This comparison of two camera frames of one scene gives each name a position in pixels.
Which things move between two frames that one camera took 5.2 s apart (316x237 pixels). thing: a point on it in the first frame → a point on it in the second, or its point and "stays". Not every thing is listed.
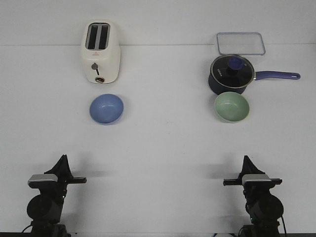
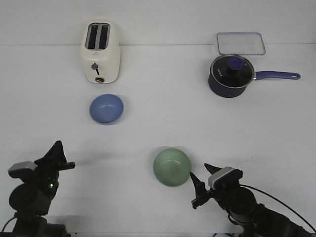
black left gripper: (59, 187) → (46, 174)
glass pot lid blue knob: (232, 70) stays
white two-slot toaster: (101, 51) stays
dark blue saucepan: (257, 75) stays
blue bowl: (106, 108) stays
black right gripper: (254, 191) → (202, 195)
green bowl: (231, 107) → (172, 166)
